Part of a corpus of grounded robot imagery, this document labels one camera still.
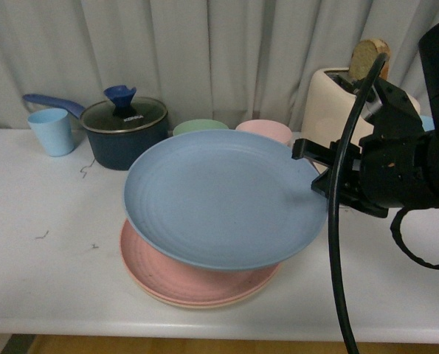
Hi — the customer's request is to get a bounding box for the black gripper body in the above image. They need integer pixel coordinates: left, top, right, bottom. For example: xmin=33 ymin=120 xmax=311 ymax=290
xmin=339 ymin=78 xmax=434 ymax=218

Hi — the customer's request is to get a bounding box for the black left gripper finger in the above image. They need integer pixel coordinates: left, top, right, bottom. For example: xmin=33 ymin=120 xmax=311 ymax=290
xmin=291 ymin=138 xmax=360 ymax=168

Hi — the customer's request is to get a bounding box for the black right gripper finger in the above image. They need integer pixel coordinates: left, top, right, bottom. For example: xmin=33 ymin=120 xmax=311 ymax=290
xmin=311 ymin=168 xmax=359 ymax=200

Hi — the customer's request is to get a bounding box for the blue plate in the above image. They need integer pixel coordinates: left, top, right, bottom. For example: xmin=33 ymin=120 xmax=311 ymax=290
xmin=123 ymin=130 xmax=327 ymax=271

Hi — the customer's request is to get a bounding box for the pink bowl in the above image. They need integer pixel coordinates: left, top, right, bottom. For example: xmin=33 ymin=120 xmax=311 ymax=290
xmin=235 ymin=119 xmax=293 ymax=146

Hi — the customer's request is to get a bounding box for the cream toaster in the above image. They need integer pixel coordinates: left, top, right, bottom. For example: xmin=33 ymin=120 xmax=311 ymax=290
xmin=300 ymin=67 xmax=422 ymax=174

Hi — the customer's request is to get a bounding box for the toast slice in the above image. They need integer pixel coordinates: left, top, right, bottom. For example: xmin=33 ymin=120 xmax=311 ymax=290
xmin=348 ymin=38 xmax=391 ymax=80

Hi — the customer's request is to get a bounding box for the green bowl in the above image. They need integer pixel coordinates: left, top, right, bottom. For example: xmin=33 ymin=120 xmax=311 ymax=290
xmin=173 ymin=119 xmax=228 ymax=136

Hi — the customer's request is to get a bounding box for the grey curtain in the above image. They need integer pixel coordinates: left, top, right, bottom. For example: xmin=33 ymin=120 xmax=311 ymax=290
xmin=0 ymin=1 xmax=439 ymax=131

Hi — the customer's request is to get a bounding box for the glass pot lid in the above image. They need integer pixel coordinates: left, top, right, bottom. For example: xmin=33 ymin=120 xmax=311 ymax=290
xmin=81 ymin=85 xmax=167 ymax=134

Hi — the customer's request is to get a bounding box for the dark blue saucepan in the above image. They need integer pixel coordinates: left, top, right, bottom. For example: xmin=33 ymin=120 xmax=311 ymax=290
xmin=23 ymin=94 xmax=168 ymax=170

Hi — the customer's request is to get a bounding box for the pink plate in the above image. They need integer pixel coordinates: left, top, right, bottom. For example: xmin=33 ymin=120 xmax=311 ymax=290
xmin=120 ymin=221 xmax=280 ymax=308

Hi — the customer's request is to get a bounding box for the cream plate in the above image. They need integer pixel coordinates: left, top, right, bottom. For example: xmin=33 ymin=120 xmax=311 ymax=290
xmin=129 ymin=265 xmax=280 ymax=308

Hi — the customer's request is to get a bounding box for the thin black braided cable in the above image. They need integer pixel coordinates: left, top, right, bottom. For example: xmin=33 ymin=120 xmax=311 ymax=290
xmin=389 ymin=206 xmax=439 ymax=272

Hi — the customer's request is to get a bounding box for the thick black cable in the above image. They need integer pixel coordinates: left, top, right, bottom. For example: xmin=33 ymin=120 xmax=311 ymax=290
xmin=327 ymin=52 xmax=389 ymax=354

